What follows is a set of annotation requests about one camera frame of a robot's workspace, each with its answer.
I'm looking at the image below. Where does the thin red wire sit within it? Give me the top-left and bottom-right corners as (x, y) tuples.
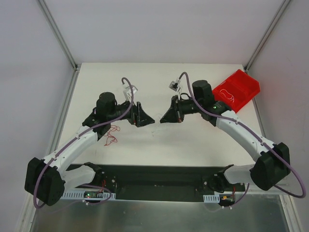
(103, 125), (121, 147)

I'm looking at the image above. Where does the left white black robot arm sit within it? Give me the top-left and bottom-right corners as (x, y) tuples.
(25, 92), (155, 209)

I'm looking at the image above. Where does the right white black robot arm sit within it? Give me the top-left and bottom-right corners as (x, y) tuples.
(160, 80), (291, 192)

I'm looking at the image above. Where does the red plastic bin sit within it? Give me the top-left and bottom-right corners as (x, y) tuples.
(212, 70), (260, 113)

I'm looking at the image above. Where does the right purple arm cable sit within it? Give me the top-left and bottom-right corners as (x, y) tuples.
(177, 72), (305, 199)

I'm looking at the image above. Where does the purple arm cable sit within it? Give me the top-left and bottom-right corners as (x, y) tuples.
(177, 72), (305, 199)
(32, 77), (133, 209)

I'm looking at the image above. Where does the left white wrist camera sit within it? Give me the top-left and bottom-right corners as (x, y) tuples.
(122, 84), (138, 102)

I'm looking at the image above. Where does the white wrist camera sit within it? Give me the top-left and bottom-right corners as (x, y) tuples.
(122, 84), (138, 102)
(169, 81), (182, 96)

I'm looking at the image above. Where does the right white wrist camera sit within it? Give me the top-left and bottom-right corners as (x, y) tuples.
(169, 81), (182, 96)

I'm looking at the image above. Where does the right aluminium frame post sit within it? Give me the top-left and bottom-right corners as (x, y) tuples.
(243, 0), (293, 73)

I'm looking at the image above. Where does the aluminium frame post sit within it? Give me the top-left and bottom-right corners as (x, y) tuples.
(36, 0), (79, 71)
(243, 0), (293, 73)

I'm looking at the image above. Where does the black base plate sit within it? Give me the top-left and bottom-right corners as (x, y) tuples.
(73, 164), (244, 201)

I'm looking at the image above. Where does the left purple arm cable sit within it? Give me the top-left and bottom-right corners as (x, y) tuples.
(32, 77), (133, 209)

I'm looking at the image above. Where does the left white cable duct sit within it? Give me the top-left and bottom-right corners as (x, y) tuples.
(60, 190), (116, 201)

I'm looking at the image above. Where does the white cable duct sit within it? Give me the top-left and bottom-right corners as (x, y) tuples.
(203, 193), (220, 203)
(60, 190), (116, 201)

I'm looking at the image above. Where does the right white cable duct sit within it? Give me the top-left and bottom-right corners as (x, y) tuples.
(203, 193), (220, 203)

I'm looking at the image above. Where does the left aluminium frame post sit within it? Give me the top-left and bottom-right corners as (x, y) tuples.
(36, 0), (79, 71)

